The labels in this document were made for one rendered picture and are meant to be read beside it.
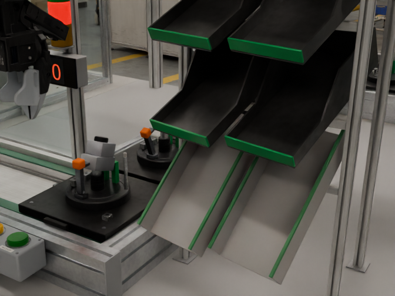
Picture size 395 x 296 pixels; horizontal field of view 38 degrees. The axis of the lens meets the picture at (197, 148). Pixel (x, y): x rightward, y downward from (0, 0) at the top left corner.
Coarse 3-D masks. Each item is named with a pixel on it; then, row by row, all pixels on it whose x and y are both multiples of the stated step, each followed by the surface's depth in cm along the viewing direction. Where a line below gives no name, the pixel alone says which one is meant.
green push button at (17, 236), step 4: (16, 232) 109; (20, 232) 109; (8, 236) 108; (12, 236) 108; (16, 236) 108; (20, 236) 108; (24, 236) 108; (28, 236) 108; (8, 240) 107; (12, 240) 106; (16, 240) 106; (20, 240) 106; (24, 240) 107; (28, 240) 108; (8, 244) 107; (12, 244) 106; (16, 244) 106; (20, 244) 106; (24, 244) 107
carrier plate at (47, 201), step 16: (128, 176) 134; (48, 192) 125; (64, 192) 125; (144, 192) 126; (32, 208) 118; (48, 208) 118; (64, 208) 118; (128, 208) 119; (144, 208) 119; (80, 224) 112; (96, 224) 112; (112, 224) 113; (128, 224) 115; (96, 240) 110
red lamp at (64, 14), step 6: (48, 6) 127; (54, 6) 126; (60, 6) 126; (66, 6) 127; (48, 12) 128; (54, 12) 126; (60, 12) 126; (66, 12) 127; (60, 18) 127; (66, 18) 128; (66, 24) 128
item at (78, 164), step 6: (72, 162) 115; (78, 162) 115; (84, 162) 116; (78, 168) 115; (78, 174) 116; (78, 180) 117; (84, 180) 118; (78, 186) 118; (84, 186) 118; (78, 192) 118; (84, 192) 118
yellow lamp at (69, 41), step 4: (68, 24) 129; (68, 32) 129; (68, 36) 129; (72, 36) 131; (68, 40) 129; (72, 40) 131; (52, 44) 130; (56, 44) 129; (60, 44) 129; (64, 44) 129; (68, 44) 130; (72, 44) 131
